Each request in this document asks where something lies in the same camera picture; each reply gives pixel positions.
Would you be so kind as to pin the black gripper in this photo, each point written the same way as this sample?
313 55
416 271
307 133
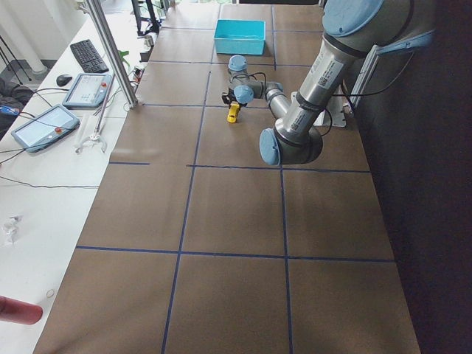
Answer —
233 102

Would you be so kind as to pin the yellow beetle toy car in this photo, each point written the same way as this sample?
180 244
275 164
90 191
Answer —
234 110

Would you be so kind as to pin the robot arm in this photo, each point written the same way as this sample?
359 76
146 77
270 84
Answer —
351 29

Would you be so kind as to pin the teal plastic bin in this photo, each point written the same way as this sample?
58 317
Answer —
240 37

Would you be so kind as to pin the far teach pendant tablet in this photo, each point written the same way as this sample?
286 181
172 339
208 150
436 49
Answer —
87 91

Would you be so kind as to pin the teach pendant tablet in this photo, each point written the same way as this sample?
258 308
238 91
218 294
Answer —
46 129
87 91

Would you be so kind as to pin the black keyboard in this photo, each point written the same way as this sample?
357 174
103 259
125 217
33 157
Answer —
88 57

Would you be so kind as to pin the black computer mouse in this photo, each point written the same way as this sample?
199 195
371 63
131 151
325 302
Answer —
63 79

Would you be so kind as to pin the near teach pendant tablet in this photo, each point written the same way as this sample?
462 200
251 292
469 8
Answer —
46 129

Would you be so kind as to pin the crumpled white paper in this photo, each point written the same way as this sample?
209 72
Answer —
11 230

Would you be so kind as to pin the red cylinder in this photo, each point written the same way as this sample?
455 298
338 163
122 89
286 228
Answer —
15 311

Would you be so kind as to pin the aluminium frame post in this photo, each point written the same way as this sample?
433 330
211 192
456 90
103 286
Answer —
98 17

